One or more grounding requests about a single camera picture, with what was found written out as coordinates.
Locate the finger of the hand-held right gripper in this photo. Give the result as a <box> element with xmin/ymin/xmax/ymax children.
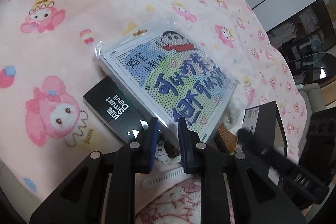
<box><xmin>236</xmin><ymin>129</ymin><xmax>330</xmax><ymax>205</ymax></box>

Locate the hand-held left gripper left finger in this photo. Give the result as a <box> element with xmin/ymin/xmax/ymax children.
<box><xmin>29</xmin><ymin>116</ymin><xmax>160</xmax><ymax>224</ymax></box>

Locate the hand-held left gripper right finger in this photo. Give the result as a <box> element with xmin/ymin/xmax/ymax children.
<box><xmin>177</xmin><ymin>118</ymin><xmax>306</xmax><ymax>224</ymax></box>

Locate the black cardboard box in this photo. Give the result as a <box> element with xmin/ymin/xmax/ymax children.
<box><xmin>214</xmin><ymin>101</ymin><xmax>288</xmax><ymax>155</ymax></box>

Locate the black screen protector box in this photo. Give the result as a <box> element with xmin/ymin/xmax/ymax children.
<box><xmin>83</xmin><ymin>76</ymin><xmax>155</xmax><ymax>143</ymax></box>

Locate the cartoon bead art kit packet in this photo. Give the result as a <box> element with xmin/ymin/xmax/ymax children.
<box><xmin>94</xmin><ymin>18</ymin><xmax>237</xmax><ymax>142</ymax></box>

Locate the grey sofa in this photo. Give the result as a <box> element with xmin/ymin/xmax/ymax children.
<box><xmin>299</xmin><ymin>83</ymin><xmax>326</xmax><ymax>111</ymax></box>

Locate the dark glass table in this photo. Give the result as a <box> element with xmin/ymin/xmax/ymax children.
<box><xmin>287</xmin><ymin>53</ymin><xmax>336</xmax><ymax>84</ymax></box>

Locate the dark shelving unit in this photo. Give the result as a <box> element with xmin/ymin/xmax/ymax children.
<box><xmin>266</xmin><ymin>0</ymin><xmax>336</xmax><ymax>62</ymax></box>

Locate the pink printed blanket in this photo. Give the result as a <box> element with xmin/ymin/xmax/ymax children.
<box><xmin>0</xmin><ymin>0</ymin><xmax>307</xmax><ymax>224</ymax></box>

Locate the white watch strap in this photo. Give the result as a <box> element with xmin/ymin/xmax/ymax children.
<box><xmin>143</xmin><ymin>167</ymin><xmax>185</xmax><ymax>188</ymax></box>

